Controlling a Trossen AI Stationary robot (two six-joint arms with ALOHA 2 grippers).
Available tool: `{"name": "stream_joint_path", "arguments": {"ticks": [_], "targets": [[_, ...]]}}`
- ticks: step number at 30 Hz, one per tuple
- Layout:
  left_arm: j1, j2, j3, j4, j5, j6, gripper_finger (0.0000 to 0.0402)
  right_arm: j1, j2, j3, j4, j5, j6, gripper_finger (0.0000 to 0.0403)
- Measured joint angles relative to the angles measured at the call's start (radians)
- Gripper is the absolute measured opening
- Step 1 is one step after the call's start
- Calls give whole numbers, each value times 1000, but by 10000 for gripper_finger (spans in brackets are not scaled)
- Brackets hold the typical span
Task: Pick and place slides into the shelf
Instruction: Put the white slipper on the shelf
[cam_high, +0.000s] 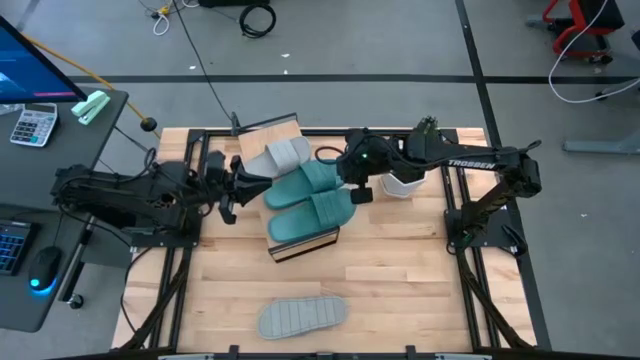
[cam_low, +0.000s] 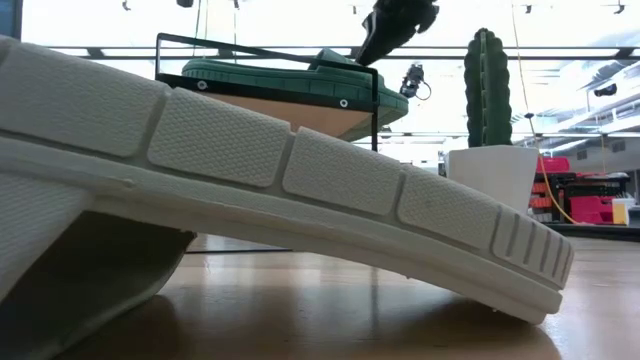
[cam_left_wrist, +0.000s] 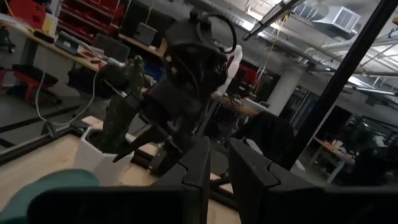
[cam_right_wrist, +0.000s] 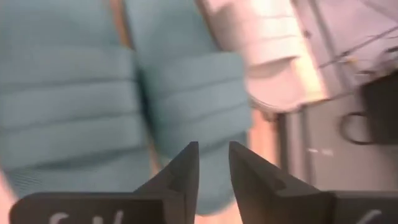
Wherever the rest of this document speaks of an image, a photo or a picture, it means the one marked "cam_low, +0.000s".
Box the small yellow box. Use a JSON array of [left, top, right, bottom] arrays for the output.
[[611, 197, 631, 226]]

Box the black hanging camera device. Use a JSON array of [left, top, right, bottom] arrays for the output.
[[399, 62, 432, 101]]

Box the yellow hanging cable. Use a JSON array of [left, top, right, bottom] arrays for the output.
[[509, 0, 579, 226]]

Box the computer monitor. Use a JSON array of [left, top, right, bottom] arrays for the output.
[[0, 0, 24, 41]]

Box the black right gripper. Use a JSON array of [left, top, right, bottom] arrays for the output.
[[355, 0, 440, 67]]

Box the wooden shelf black metal frame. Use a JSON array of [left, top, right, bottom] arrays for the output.
[[154, 32, 381, 254]]

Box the grey rubber slide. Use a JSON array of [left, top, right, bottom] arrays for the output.
[[0, 34, 575, 360]]

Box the black aluminium rig frame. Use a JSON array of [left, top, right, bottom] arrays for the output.
[[544, 221, 640, 243]]

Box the green cactus plant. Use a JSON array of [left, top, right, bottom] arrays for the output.
[[463, 27, 514, 149]]

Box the green rubber slide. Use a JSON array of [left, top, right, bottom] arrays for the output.
[[180, 47, 410, 143]]

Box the white faceted plant pot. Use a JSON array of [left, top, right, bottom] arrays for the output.
[[443, 144, 541, 217]]

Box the red storage bins rack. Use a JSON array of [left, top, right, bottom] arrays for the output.
[[528, 156, 636, 226]]

